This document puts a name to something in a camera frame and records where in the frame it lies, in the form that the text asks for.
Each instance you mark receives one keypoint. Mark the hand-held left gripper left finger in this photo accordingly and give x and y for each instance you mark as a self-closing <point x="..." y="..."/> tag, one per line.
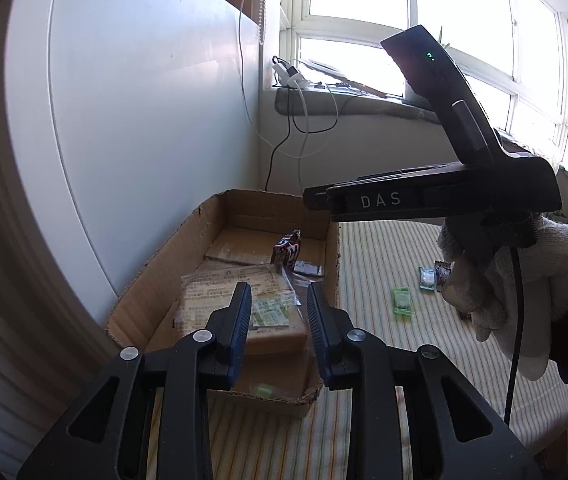
<point x="241" y="325"/>

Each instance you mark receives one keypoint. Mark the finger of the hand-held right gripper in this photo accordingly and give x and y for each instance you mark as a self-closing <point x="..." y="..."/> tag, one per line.
<point x="316" y="197"/>
<point x="404" y="173"/>

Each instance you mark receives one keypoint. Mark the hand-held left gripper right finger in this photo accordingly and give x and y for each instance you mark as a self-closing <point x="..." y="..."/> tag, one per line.
<point x="316" y="330"/>

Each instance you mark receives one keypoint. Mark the cardboard box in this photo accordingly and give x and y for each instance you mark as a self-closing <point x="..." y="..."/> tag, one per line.
<point x="223" y="210"/>

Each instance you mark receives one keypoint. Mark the person's right hand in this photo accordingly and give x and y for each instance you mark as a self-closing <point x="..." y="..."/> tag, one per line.
<point x="554" y="280"/>

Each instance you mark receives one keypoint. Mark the clear bag of brown bread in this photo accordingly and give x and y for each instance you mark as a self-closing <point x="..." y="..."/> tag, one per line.
<point x="213" y="285"/>

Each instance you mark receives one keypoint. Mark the brown candy bar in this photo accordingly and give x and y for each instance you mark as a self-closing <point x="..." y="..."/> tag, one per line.
<point x="288" y="250"/>

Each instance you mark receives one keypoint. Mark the small dark snack packet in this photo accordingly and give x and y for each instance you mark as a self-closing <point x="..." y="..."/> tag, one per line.
<point x="309" y="268"/>

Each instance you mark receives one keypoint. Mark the brown silver wrapped candy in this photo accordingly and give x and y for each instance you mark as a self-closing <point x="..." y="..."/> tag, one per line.
<point x="443" y="272"/>

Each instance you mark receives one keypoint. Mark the striped bedsheet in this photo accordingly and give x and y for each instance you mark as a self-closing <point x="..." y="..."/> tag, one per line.
<point x="374" y="270"/>

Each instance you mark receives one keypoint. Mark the green wrapped candy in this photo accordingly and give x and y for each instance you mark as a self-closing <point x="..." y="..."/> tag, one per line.
<point x="403" y="301"/>
<point x="427" y="278"/>

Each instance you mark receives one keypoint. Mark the white power strip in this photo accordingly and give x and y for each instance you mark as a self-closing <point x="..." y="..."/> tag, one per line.
<point x="291" y="77"/>

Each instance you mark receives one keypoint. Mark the white cabinet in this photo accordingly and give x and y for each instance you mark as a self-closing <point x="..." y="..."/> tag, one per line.
<point x="138" y="135"/>

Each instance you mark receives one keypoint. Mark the white framed window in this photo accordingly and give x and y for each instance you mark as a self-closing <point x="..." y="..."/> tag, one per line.
<point x="291" y="10"/>

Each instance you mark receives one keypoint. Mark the wooden bed frame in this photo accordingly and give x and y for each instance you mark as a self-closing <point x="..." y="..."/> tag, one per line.
<point x="559" y="440"/>

